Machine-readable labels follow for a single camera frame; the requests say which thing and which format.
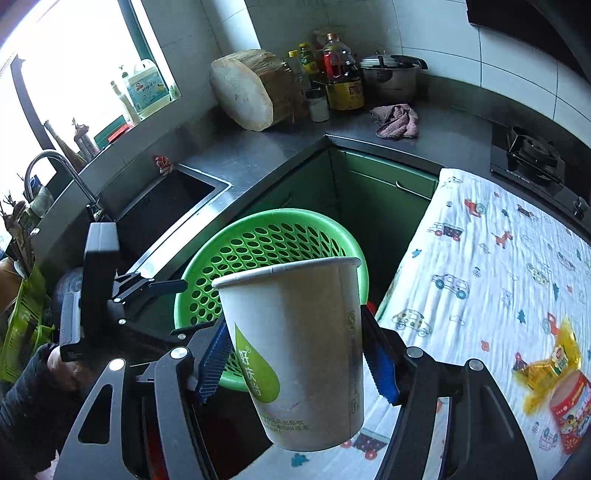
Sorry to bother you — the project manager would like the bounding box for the printed blanket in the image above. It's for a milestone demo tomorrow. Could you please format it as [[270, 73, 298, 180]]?
[[288, 168, 591, 480]]

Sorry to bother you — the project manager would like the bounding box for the large cooking oil bottle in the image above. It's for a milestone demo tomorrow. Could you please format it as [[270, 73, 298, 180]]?
[[322, 32, 365, 112]]

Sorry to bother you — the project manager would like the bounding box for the green plastic basket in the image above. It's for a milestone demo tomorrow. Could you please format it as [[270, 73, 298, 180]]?
[[174, 209, 370, 394]]

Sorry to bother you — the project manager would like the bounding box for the dark bottle with yellow cap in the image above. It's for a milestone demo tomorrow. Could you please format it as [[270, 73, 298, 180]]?
[[287, 49, 305, 88]]

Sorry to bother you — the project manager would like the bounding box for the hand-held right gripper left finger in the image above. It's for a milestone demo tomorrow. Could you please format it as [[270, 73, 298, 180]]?
[[53, 318, 232, 480]]

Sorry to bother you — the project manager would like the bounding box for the yellow plastic wrapper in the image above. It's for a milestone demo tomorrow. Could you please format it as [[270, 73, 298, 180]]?
[[512, 316, 585, 414]]

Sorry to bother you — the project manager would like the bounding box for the yellow green plastic bag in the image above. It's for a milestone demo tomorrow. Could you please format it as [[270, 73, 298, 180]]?
[[0, 263, 57, 385]]

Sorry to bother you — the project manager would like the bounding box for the green red box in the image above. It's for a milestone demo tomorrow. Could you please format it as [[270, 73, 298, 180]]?
[[92, 117, 131, 149]]

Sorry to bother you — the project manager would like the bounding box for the steel sink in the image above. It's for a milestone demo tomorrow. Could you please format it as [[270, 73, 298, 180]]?
[[99, 164, 232, 278]]

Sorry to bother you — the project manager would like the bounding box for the large detergent bottle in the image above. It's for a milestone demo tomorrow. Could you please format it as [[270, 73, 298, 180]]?
[[124, 59, 171, 119]]

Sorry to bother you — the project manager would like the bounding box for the black range hood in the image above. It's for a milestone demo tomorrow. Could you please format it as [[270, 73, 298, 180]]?
[[465, 0, 591, 77]]

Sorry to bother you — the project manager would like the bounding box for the green bottle with yellow cap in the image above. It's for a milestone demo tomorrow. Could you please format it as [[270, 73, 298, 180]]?
[[298, 43, 320, 77]]

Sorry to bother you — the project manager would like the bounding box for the person's left hand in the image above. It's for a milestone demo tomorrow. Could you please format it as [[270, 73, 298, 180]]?
[[47, 344, 101, 408]]

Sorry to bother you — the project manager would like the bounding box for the person's left forearm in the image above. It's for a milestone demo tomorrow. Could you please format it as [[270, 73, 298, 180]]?
[[0, 344, 88, 480]]

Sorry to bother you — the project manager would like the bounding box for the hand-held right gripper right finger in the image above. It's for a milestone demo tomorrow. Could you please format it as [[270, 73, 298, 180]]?
[[359, 305, 539, 480]]

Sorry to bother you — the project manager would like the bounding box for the window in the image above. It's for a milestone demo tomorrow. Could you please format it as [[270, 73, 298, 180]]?
[[0, 0, 182, 195]]

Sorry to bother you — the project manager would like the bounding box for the small white jar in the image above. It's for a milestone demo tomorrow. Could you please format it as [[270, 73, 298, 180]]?
[[305, 88, 331, 123]]

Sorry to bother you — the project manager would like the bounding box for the white paper cup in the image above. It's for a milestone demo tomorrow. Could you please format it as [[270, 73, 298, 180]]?
[[211, 257, 366, 453]]

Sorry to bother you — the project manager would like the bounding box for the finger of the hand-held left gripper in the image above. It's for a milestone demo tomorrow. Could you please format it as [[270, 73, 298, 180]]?
[[113, 272, 188, 319], [121, 314, 219, 344]]

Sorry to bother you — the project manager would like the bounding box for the black gas stove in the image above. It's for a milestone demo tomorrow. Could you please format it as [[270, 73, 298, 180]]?
[[489, 124, 591, 223]]

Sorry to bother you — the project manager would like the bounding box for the white spray bottle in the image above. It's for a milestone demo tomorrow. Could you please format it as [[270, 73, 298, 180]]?
[[110, 80, 135, 128]]

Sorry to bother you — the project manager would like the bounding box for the steel faucet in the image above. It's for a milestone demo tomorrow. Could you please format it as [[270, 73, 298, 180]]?
[[24, 151, 105, 223]]

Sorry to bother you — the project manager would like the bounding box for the round wooden chopping block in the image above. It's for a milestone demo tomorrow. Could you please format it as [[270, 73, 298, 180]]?
[[210, 49, 308, 133]]

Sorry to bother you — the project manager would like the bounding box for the steel pressure cooker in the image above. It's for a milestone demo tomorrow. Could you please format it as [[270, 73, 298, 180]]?
[[359, 51, 428, 105]]

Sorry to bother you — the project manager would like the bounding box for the red printed paper cup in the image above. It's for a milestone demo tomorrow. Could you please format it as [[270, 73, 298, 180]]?
[[549, 369, 591, 456]]

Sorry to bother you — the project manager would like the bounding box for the utensil holder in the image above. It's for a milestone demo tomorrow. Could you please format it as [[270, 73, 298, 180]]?
[[71, 117, 100, 163]]

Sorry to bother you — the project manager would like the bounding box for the pink rag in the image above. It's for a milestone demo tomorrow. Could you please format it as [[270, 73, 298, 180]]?
[[369, 104, 420, 140]]

